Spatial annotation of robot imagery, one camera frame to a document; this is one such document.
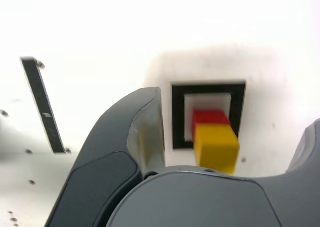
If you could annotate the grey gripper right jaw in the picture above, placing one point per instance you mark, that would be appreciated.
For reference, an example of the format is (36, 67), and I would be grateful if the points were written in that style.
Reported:
(200, 202)

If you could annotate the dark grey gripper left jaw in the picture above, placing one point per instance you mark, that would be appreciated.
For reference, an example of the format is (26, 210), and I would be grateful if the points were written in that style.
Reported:
(100, 162)

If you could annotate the yellow cube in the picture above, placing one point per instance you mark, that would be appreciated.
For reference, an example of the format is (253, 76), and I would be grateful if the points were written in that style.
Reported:
(215, 147)

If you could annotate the red cube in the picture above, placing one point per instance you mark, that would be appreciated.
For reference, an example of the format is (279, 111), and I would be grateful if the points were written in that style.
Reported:
(211, 117)

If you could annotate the black tape square outline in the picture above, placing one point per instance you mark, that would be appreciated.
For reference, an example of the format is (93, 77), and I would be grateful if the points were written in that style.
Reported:
(178, 117)

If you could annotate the black tape strip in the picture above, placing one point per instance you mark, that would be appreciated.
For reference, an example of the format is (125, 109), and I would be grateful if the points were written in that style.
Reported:
(42, 104)

